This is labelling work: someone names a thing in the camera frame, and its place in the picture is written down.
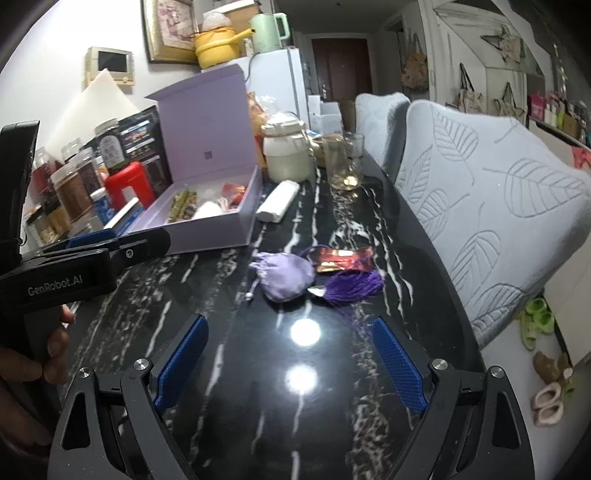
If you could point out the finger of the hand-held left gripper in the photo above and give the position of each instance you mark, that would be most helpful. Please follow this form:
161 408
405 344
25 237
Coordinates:
143 247
87 241

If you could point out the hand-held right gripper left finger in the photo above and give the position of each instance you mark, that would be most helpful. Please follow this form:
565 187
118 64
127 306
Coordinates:
182 364

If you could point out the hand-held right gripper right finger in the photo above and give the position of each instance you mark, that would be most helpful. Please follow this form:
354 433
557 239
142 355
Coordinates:
397 364

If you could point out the purple tassel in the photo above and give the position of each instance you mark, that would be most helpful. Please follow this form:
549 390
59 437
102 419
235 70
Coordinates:
351 286

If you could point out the red snack packet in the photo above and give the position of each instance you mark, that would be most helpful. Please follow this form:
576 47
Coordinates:
233 190

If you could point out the red brown foil packet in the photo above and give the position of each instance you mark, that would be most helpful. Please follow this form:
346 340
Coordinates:
341 259

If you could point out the purple gift box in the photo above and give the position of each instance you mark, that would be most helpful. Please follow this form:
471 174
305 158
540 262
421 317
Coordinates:
207 124

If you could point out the white soft pouch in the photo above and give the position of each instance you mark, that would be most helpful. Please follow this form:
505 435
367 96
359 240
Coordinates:
207 210

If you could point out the person's left hand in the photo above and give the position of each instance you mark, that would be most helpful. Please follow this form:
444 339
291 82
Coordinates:
55 350

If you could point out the blue white box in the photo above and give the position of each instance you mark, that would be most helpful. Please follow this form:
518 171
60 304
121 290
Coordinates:
122 214

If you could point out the row of clear plastic jars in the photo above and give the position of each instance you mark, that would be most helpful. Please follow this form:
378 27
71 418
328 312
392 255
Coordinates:
69 194

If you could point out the green packet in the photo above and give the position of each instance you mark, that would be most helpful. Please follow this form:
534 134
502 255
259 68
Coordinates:
181 205

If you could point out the red container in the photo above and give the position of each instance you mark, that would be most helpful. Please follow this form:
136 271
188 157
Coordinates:
127 182

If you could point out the black snack bag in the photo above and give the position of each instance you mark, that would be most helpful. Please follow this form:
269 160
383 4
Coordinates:
138 134

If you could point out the white paper packet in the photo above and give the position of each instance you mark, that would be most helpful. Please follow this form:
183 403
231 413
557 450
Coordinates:
277 203

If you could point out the green slippers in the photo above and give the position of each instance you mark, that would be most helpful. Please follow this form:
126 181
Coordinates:
535 323

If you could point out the white foam board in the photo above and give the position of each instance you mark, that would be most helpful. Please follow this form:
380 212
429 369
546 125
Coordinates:
106 97

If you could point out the brown slippers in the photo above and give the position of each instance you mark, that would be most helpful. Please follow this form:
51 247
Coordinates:
549 367

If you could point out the pink slippers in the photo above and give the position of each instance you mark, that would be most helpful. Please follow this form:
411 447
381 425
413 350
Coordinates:
547 406

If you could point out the cream lidded pot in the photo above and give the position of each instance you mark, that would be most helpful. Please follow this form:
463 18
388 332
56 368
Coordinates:
286 161

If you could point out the orange snack bag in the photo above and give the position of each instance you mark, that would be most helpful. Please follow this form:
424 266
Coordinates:
256 108

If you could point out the white leaf-pattern chair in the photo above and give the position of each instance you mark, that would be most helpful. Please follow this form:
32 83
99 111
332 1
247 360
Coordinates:
485 194
378 129

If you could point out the clear glass cup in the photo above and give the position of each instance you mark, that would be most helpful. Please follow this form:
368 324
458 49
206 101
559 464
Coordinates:
334 161
358 147

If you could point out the white fridge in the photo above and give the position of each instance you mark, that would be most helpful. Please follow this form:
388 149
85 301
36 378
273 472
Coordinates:
277 83

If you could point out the yellow enamel pot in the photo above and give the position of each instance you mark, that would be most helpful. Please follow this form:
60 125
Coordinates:
214 46

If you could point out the framed picture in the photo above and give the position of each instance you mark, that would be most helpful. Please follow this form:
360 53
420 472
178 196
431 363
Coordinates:
168 27

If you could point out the white cardboard box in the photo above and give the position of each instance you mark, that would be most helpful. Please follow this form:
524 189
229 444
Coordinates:
323 117

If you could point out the clear plastic bag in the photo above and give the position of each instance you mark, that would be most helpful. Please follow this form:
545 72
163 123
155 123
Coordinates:
214 19

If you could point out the brown cardboard box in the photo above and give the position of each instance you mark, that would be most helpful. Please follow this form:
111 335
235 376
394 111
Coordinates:
347 113

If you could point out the pale green kettle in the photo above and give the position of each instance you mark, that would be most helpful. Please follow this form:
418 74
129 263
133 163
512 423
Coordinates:
265 34

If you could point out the cork board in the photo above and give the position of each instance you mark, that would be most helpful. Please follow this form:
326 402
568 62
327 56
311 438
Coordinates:
238 11

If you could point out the dark wooden door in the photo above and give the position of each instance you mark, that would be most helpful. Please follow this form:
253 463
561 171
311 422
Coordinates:
341 69

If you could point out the white tote bag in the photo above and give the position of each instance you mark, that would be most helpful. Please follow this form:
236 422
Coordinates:
471 94
510 104

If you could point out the row of small bottles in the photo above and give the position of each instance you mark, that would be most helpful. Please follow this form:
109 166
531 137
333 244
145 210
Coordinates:
558 113

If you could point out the brown tote bag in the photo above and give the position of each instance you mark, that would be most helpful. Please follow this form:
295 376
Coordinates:
413 64

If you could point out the wall intercom panel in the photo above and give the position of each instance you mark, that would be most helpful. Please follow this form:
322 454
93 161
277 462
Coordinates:
111 60

